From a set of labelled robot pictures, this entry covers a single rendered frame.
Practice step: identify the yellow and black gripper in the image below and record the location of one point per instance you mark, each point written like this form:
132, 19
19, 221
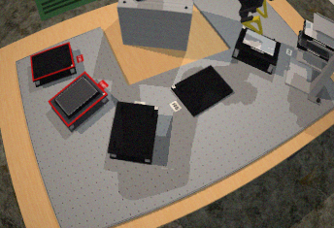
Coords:
246, 20

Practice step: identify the grey slotted shelf rack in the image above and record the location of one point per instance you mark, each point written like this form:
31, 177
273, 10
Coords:
309, 73

